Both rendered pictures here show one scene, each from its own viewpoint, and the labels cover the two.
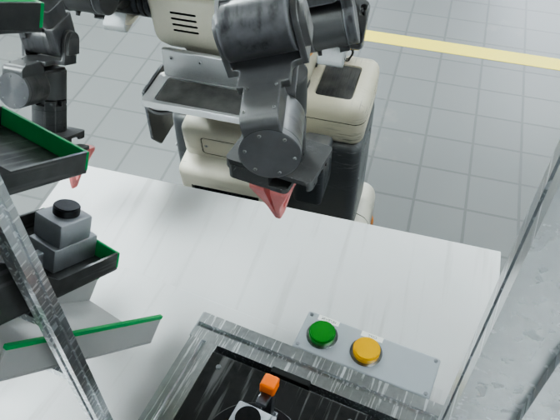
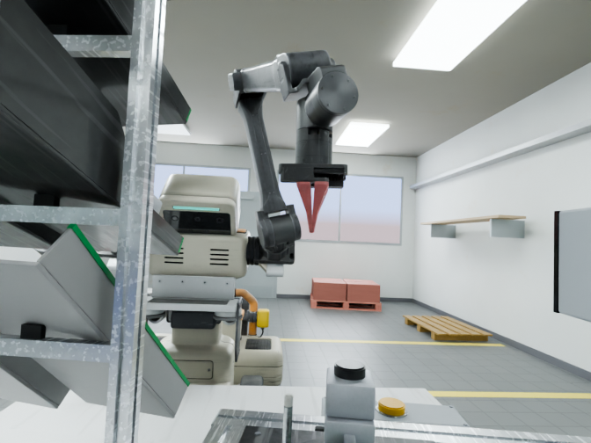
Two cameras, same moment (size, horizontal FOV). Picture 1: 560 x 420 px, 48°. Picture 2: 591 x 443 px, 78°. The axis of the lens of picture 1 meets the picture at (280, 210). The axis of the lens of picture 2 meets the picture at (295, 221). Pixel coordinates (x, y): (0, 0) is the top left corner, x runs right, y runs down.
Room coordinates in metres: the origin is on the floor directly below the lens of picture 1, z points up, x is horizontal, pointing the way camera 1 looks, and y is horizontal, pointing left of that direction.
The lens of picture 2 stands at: (-0.01, 0.21, 1.21)
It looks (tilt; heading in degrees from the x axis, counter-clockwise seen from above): 3 degrees up; 340
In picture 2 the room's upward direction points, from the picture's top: 3 degrees clockwise
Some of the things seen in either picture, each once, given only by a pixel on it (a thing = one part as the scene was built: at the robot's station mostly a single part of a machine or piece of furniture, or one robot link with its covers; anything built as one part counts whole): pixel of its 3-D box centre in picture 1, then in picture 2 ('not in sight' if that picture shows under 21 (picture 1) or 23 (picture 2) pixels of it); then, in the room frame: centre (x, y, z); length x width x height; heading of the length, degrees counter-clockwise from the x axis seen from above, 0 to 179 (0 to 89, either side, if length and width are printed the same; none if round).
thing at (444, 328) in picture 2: not in sight; (442, 327); (4.16, -3.61, 0.05); 1.14 x 0.78 x 0.11; 164
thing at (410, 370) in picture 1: (363, 362); (390, 430); (0.47, -0.13, 0.93); 0.21 x 0.07 x 0.06; 66
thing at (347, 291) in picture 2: not in sight; (344, 293); (6.21, -3.10, 0.23); 1.34 x 0.98 x 0.46; 74
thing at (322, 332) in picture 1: (322, 334); not in sight; (0.50, -0.06, 0.96); 0.04 x 0.04 x 0.02
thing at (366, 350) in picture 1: (366, 351); (391, 409); (0.47, -0.13, 0.96); 0.04 x 0.04 x 0.02
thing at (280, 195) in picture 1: (270, 183); (304, 202); (0.51, 0.01, 1.27); 0.07 x 0.07 x 0.09; 66
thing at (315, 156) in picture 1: (279, 138); (313, 156); (0.51, 0.00, 1.34); 0.10 x 0.07 x 0.07; 66
